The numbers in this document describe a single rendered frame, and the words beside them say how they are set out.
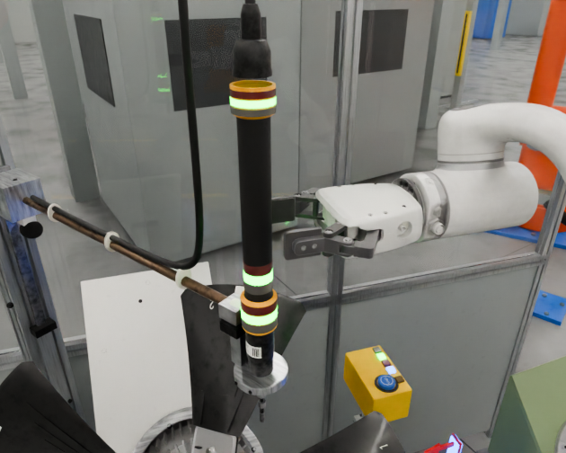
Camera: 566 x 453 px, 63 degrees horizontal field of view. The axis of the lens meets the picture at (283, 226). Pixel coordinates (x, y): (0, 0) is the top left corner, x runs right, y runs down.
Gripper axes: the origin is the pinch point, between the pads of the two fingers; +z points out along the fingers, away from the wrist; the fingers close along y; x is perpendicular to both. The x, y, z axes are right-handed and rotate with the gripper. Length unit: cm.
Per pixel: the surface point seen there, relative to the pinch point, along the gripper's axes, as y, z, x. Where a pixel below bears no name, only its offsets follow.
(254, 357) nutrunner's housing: -1.7, 4.2, -16.4
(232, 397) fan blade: 8.1, 5.8, -33.0
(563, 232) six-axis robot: 220, -320, -162
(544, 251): 70, -124, -63
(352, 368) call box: 32, -28, -59
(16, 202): 46, 38, -12
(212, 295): 5.5, 7.8, -11.4
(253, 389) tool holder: -3.4, 4.8, -20.0
